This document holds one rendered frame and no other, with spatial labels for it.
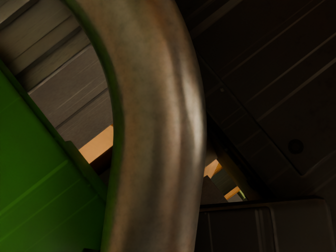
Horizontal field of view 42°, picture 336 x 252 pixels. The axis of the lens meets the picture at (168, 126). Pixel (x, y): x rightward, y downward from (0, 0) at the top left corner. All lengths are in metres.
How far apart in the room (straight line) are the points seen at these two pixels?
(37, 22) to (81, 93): 0.50
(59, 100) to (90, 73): 0.06
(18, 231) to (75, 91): 0.51
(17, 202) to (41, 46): 0.06
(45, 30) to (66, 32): 0.01
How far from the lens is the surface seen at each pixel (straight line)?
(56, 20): 0.19
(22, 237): 0.18
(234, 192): 8.70
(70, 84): 0.65
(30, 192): 0.17
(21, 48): 0.19
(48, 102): 0.66
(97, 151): 1.03
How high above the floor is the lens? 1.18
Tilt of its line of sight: 14 degrees down
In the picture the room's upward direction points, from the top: 142 degrees clockwise
